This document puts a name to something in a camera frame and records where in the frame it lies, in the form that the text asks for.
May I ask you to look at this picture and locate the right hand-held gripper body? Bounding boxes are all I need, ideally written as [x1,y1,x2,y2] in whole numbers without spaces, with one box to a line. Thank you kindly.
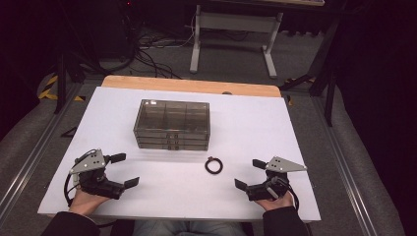
[245,155,308,202]

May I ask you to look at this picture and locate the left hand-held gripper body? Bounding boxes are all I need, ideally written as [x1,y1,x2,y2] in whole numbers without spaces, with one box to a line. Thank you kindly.
[68,148,126,201]

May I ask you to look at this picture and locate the black ring bracelet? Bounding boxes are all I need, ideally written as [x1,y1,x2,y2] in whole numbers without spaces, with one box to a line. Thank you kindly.
[205,156,224,175]

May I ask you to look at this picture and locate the smoky clear plastic drawer cabinet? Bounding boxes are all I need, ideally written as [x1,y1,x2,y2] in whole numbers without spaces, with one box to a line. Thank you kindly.
[133,98,211,152]

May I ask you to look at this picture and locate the person's right hand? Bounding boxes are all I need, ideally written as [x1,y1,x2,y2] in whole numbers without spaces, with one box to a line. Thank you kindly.
[255,191,295,211]

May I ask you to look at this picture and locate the person's left hand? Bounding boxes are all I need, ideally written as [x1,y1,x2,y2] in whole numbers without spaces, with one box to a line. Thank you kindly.
[68,187,111,216]

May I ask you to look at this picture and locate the white table board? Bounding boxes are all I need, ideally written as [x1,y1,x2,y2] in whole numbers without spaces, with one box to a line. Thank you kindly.
[37,86,322,223]

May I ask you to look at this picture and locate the person's legs in jeans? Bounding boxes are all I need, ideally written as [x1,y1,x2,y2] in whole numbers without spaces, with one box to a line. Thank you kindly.
[131,219,247,236]

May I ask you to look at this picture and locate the black metal stand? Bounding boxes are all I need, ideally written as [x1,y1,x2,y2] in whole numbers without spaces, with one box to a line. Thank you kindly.
[53,48,109,115]
[279,16,348,128]

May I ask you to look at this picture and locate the yellow black floor tape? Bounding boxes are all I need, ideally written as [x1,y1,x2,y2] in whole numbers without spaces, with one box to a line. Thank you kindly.
[37,74,87,102]

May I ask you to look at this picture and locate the wooden table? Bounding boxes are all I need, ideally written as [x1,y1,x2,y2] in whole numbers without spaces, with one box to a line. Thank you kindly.
[101,75,282,98]

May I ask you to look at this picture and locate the black equipment case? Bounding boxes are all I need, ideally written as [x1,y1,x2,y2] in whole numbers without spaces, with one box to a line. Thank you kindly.
[91,0,142,62]

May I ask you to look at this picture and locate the dark curtain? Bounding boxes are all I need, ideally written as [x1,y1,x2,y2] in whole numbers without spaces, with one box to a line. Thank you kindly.
[0,0,63,141]
[337,0,417,236]

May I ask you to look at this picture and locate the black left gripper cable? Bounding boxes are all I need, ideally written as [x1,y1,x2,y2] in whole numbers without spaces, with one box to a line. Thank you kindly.
[63,148,99,208]

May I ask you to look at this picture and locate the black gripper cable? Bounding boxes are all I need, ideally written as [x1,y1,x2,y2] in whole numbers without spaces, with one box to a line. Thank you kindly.
[287,186,300,211]
[63,148,99,208]

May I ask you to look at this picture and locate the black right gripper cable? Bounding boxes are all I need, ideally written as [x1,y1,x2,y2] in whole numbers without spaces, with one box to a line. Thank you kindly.
[287,186,300,211]

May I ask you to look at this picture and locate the grey metal floor rail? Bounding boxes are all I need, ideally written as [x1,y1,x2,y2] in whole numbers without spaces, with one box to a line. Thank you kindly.
[311,96,378,236]
[0,82,83,219]

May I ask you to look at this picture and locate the bundle of black floor cables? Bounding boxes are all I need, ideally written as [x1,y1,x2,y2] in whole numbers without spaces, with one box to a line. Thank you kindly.
[127,26,198,80]

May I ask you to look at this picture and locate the desk with white metal frame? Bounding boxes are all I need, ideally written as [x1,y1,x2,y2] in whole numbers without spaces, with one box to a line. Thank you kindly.
[189,0,326,80]

